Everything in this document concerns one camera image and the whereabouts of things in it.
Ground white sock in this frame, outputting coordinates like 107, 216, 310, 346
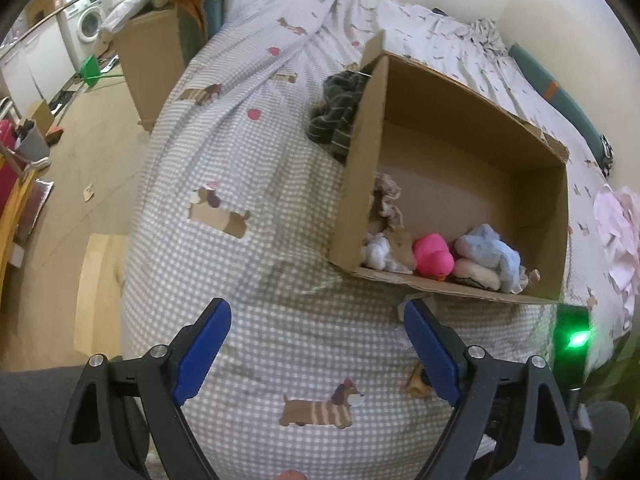
361, 232, 394, 270

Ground shallow cardboard box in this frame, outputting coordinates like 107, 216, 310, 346
327, 29, 572, 307

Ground teal long cushion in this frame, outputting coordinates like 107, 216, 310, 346
509, 42, 604, 154

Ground black strap buckle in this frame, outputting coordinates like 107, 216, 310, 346
597, 132, 616, 179

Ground grey bin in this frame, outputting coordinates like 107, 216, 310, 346
15, 120, 51, 162

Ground silver foil mat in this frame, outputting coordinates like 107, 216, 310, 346
15, 180, 55, 247

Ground pink rubber duck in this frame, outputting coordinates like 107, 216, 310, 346
412, 232, 456, 281

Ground yellow wooden chair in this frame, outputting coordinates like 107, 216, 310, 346
0, 140, 42, 282

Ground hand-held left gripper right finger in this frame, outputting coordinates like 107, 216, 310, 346
402, 297, 582, 480

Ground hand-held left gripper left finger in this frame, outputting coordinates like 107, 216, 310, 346
52, 297, 232, 480

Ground person's right forearm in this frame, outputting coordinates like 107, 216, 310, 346
585, 400, 632, 480

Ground dark striped cloth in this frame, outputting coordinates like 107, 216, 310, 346
306, 71, 374, 164

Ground small brown cardboard box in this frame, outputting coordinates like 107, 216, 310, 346
25, 100, 55, 134

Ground tall cardboard box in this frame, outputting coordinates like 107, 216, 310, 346
112, 4, 194, 134

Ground light blue fluffy cloth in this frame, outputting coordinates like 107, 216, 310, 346
454, 223, 527, 294

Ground white crumpled cloth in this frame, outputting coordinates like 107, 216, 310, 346
100, 0, 157, 32

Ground white washing machine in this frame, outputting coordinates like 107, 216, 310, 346
55, 0, 109, 56

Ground green dustpan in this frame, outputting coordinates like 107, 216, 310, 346
77, 53, 126, 91

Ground white kitchen cabinets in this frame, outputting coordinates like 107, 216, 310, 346
0, 19, 79, 122

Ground red bag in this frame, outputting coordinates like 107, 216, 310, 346
0, 119, 19, 211

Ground teal and orange folded blanket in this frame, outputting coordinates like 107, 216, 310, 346
169, 0, 227, 57

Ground beige sheer sock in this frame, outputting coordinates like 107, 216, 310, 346
387, 230, 419, 275

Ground pink crumpled cloth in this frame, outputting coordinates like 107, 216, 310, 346
592, 185, 640, 312

